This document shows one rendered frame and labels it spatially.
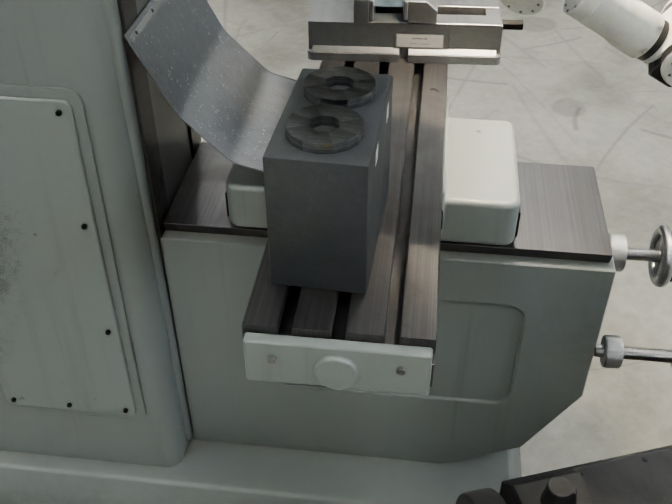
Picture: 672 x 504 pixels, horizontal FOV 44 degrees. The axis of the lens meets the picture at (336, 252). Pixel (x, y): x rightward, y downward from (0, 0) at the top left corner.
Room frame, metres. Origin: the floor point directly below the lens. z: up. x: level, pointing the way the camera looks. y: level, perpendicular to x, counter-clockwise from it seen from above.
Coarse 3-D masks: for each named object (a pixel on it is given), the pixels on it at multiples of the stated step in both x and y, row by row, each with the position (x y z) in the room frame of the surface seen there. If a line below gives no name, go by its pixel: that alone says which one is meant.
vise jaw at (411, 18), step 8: (408, 0) 1.41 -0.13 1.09; (416, 0) 1.41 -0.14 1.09; (424, 0) 1.41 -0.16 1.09; (432, 0) 1.43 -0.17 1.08; (408, 8) 1.40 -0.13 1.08; (416, 8) 1.40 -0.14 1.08; (424, 8) 1.40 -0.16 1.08; (432, 8) 1.40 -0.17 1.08; (408, 16) 1.40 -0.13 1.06; (416, 16) 1.40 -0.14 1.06; (424, 16) 1.40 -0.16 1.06; (432, 16) 1.40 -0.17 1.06
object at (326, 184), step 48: (336, 96) 0.89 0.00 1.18; (384, 96) 0.92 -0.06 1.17; (288, 144) 0.81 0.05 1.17; (336, 144) 0.79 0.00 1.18; (384, 144) 0.90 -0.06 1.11; (288, 192) 0.78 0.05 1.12; (336, 192) 0.77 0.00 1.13; (384, 192) 0.93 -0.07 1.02; (288, 240) 0.78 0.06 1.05; (336, 240) 0.77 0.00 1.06; (336, 288) 0.77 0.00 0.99
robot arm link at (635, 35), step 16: (608, 0) 1.13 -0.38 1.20; (624, 0) 1.14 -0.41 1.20; (592, 16) 1.13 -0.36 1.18; (608, 16) 1.13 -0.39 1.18; (624, 16) 1.13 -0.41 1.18; (640, 16) 1.13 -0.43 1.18; (656, 16) 1.14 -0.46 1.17; (608, 32) 1.13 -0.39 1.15; (624, 32) 1.12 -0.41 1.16; (640, 32) 1.12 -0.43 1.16; (656, 32) 1.12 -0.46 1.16; (624, 48) 1.13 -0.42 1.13; (640, 48) 1.12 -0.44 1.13; (656, 48) 1.12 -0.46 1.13; (656, 64) 1.10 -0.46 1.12
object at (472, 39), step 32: (320, 0) 1.51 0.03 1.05; (352, 0) 1.51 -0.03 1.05; (448, 0) 1.50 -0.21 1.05; (480, 0) 1.50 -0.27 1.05; (320, 32) 1.42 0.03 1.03; (352, 32) 1.41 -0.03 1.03; (384, 32) 1.41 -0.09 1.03; (416, 32) 1.40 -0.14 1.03; (448, 32) 1.40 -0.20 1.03; (480, 32) 1.39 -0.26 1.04; (480, 64) 1.38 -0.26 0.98
